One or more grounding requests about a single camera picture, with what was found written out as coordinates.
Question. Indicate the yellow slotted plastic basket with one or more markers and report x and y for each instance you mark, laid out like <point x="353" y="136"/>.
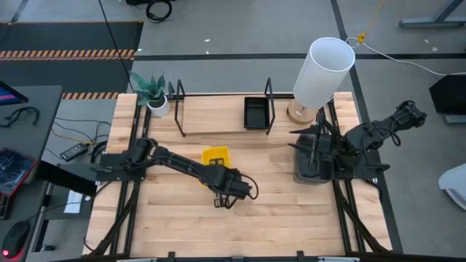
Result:
<point x="218" y="152"/>

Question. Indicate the black hazard striped floor mat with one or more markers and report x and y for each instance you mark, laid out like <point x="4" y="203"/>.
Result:
<point x="73" y="38"/>

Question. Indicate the green plant white pot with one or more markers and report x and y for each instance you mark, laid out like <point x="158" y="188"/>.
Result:
<point x="159" y="107"/>

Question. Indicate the white shade wooden base lamp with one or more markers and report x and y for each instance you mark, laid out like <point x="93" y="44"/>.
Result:
<point x="320" y="76"/>

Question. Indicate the grey metal stand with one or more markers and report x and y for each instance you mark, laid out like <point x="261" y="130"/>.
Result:
<point x="429" y="23"/>

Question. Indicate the red edged dark tablet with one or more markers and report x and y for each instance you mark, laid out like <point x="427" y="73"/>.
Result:
<point x="14" y="169"/>

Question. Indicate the dark computer monitor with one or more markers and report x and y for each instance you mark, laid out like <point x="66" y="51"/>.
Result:
<point x="9" y="96"/>

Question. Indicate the grey metal base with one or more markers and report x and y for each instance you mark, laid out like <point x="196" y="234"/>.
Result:
<point x="457" y="120"/>

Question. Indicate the wooden shelf black metal frame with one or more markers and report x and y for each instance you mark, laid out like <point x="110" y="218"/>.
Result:
<point x="218" y="114"/>

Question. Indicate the black power adapter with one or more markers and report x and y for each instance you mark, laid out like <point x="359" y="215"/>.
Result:
<point x="74" y="152"/>

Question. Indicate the black square box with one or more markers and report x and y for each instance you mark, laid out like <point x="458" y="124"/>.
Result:
<point x="449" y="94"/>

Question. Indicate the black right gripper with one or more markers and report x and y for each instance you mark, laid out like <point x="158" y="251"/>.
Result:
<point x="325" y="149"/>

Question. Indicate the black flat box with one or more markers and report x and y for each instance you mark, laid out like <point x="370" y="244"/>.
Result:
<point x="65" y="178"/>

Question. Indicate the grey side desk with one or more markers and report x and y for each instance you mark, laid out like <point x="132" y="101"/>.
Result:
<point x="43" y="102"/>

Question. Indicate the black computer mouse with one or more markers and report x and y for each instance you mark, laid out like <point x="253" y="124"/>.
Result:
<point x="16" y="236"/>

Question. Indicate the white chair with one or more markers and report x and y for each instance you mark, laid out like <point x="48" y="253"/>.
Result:
<point x="455" y="182"/>

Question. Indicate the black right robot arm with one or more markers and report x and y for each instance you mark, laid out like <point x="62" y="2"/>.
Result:
<point x="382" y="127"/>

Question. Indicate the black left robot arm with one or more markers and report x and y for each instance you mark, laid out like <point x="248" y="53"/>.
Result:
<point x="182" y="163"/>

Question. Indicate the black aluminium table frame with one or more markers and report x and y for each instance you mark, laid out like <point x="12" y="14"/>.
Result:
<point x="147" y="123"/>

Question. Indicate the black slotted plastic basket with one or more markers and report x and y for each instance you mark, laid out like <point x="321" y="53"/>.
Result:
<point x="322" y="174"/>
<point x="256" y="114"/>

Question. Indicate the thin black pole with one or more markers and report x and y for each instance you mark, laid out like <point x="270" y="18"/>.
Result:
<point x="117" y="43"/>

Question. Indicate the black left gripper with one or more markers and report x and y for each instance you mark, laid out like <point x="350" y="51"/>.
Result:
<point x="236" y="187"/>

